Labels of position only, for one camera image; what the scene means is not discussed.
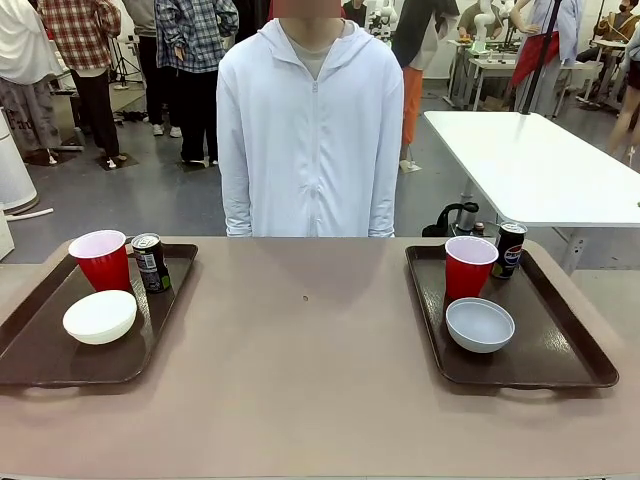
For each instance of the red plastic cup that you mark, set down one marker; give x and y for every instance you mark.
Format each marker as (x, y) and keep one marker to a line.
(467, 275)
(102, 267)

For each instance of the black green drink can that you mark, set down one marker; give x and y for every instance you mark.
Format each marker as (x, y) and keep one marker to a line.
(152, 270)

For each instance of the grey bowl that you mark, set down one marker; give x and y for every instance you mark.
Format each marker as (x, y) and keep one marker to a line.
(480, 327)

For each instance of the white bowl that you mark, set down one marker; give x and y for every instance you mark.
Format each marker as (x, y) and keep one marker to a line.
(100, 320)

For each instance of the person's left forearm white sleeve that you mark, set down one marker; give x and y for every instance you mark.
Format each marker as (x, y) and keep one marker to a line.
(382, 205)

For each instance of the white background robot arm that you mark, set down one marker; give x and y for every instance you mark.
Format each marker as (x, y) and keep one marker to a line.
(481, 25)

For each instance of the person in white hoodie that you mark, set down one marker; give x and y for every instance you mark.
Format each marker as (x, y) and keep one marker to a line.
(310, 140)

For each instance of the person in orange trousers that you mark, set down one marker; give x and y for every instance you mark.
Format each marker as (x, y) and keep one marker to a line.
(412, 90)

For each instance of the black Pepsi can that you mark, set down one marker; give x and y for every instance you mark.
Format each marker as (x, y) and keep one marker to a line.
(511, 257)

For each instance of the white folding table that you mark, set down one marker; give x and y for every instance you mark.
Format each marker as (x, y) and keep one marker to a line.
(530, 160)

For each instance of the person in blue plaid shirt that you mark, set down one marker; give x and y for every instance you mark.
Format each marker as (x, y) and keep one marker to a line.
(195, 45)

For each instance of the person in grey top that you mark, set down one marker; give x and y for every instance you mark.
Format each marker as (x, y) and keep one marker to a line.
(147, 60)

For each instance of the brown plastic tray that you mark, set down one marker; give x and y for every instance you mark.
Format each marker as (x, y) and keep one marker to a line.
(50, 360)
(550, 345)

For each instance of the grey background table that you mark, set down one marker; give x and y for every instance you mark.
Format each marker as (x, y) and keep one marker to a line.
(500, 62)

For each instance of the black pole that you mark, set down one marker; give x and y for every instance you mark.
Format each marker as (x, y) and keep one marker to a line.
(540, 55)

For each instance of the person in red apron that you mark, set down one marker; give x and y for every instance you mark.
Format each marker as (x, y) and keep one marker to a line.
(542, 55)

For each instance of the white tube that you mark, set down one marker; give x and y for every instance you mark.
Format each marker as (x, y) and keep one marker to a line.
(30, 214)

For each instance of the person in red plaid shirt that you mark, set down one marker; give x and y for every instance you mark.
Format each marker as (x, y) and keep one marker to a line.
(85, 40)

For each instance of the white box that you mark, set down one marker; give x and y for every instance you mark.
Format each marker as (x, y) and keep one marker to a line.
(5, 237)

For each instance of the person with bare legs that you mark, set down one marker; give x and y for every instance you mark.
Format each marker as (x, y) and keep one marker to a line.
(622, 120)

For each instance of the person in white shirt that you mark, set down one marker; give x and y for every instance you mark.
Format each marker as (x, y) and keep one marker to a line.
(25, 50)

